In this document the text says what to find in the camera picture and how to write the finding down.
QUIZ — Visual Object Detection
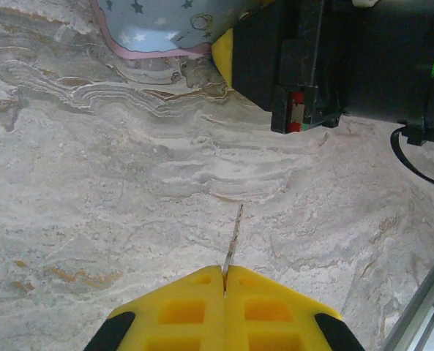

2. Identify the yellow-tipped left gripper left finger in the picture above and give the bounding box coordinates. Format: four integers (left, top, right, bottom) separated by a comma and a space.
86, 265, 227, 351

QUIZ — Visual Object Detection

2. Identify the blue cartoon tin box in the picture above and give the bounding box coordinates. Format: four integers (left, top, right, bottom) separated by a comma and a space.
90, 0, 272, 61

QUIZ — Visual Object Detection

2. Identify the thin black right gripper cable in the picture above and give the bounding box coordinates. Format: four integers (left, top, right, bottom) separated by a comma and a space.
389, 126, 434, 190

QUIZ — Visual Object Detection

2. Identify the thin metal strip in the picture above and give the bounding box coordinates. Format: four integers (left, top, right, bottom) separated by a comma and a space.
222, 203, 244, 279

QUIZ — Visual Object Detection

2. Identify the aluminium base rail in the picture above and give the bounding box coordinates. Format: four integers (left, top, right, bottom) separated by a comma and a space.
383, 252, 434, 351

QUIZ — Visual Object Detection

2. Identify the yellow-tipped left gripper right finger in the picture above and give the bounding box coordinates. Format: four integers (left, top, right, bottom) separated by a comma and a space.
224, 265, 366, 351

